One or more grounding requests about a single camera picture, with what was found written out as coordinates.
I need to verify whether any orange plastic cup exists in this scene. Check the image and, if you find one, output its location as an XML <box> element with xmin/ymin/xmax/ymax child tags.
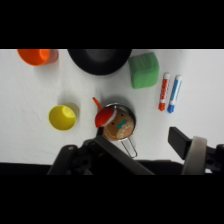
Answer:
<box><xmin>16</xmin><ymin>49</ymin><xmax>60</xmax><ymax>67</ymax></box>

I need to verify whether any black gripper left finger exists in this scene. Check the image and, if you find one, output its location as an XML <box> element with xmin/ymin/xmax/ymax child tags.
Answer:
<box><xmin>47</xmin><ymin>134</ymin><xmax>155</xmax><ymax>176</ymax></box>

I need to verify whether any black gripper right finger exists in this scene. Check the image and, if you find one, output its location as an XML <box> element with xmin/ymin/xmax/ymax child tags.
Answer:
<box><xmin>167</xmin><ymin>126</ymin><xmax>224</xmax><ymax>176</ymax></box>

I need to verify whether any blue and white marker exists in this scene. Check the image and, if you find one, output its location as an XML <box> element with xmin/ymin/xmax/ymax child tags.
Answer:
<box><xmin>166</xmin><ymin>74</ymin><xmax>183</xmax><ymax>114</ymax></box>

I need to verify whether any yellow plastic cup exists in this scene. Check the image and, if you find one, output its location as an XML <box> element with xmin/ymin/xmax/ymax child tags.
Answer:
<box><xmin>48</xmin><ymin>101</ymin><xmax>80</xmax><ymax>132</ymax></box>

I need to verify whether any steel pot with wire handle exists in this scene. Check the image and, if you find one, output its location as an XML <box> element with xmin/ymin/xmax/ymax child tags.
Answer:
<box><xmin>99</xmin><ymin>102</ymin><xmax>139</xmax><ymax>159</ymax></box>

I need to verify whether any black bowl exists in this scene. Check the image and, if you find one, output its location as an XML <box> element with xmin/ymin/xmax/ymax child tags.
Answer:
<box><xmin>67</xmin><ymin>49</ymin><xmax>133</xmax><ymax>76</ymax></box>

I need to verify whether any green foam block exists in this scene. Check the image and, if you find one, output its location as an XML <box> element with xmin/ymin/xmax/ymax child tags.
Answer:
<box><xmin>128</xmin><ymin>51</ymin><xmax>161</xmax><ymax>90</ymax></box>

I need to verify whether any red and white marker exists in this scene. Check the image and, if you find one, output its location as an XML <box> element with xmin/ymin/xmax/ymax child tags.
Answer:
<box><xmin>157</xmin><ymin>72</ymin><xmax>171</xmax><ymax>112</ymax></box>

